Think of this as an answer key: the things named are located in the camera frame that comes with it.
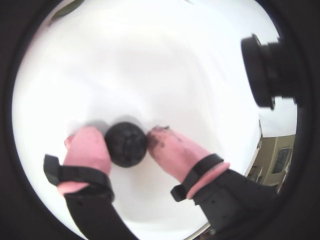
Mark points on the pink-tipped black gripper finger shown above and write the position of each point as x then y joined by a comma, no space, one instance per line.
175,152
87,150

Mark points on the dark blueberry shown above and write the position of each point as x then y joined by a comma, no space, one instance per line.
125,145

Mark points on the oval olive green leaf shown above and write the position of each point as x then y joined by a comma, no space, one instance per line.
66,9

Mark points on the framed wall picture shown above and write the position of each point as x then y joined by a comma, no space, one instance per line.
282,160

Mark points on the black gripper-mounted camera module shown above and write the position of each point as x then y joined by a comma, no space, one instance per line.
262,72

